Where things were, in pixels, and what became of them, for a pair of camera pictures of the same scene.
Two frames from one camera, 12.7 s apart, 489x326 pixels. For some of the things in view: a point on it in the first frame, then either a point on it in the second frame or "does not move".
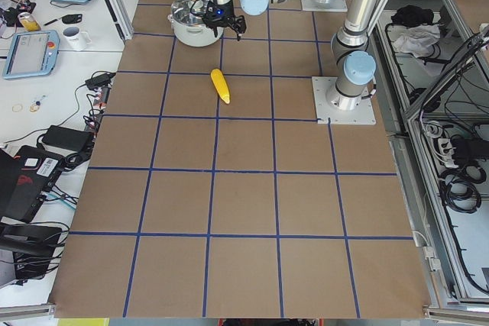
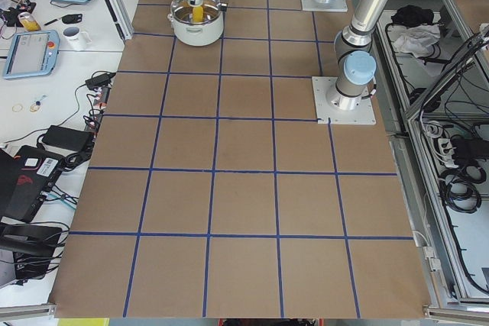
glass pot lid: x=189 y=8 does not move
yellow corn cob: x=221 y=85 → x=198 y=14
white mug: x=76 y=40 does not move
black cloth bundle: x=412 y=15 does not move
